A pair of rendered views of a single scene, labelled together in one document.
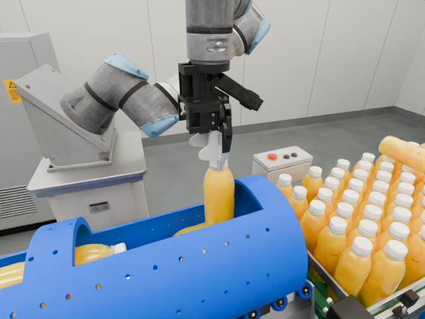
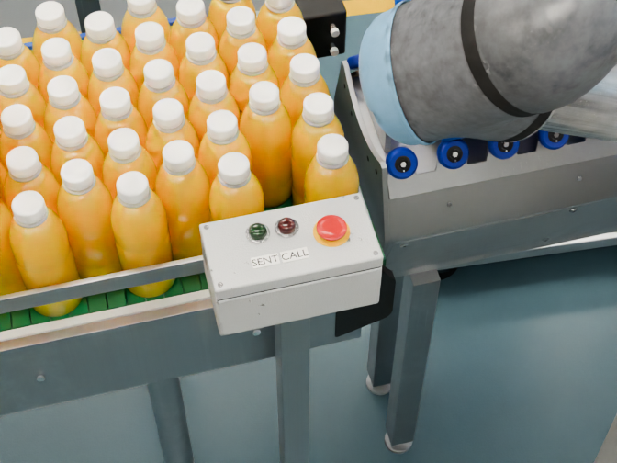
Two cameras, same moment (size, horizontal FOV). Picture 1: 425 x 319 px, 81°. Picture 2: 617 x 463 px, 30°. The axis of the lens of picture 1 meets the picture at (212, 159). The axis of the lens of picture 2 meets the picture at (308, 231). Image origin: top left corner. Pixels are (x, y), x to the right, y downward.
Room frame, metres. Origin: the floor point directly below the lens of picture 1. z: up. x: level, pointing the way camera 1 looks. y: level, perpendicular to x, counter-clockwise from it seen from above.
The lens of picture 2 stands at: (1.59, -0.13, 2.19)
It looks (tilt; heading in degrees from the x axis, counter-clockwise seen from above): 54 degrees down; 188
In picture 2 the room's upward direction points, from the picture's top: straight up
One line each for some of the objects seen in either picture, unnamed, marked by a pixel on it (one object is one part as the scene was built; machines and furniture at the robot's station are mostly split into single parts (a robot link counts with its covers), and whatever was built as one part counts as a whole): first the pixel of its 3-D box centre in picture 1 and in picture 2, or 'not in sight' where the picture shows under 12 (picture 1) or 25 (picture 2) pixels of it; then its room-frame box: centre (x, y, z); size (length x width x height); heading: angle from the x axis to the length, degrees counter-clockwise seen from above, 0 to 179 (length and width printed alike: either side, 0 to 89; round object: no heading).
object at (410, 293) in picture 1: (405, 304); not in sight; (0.35, -0.48, 0.94); 0.03 x 0.02 x 0.08; 112
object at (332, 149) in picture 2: (284, 179); (332, 150); (0.66, -0.24, 1.09); 0.04 x 0.04 x 0.02
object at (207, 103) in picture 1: (205, 96); not in sight; (0.45, 0.01, 1.43); 0.09 x 0.08 x 0.12; 112
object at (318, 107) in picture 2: (300, 192); (318, 107); (0.60, -0.26, 1.09); 0.04 x 0.04 x 0.02
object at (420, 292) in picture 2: not in sight; (409, 366); (0.51, -0.10, 0.31); 0.06 x 0.06 x 0.63; 22
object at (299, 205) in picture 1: (294, 216); (317, 158); (0.60, -0.26, 0.99); 0.07 x 0.07 x 0.19
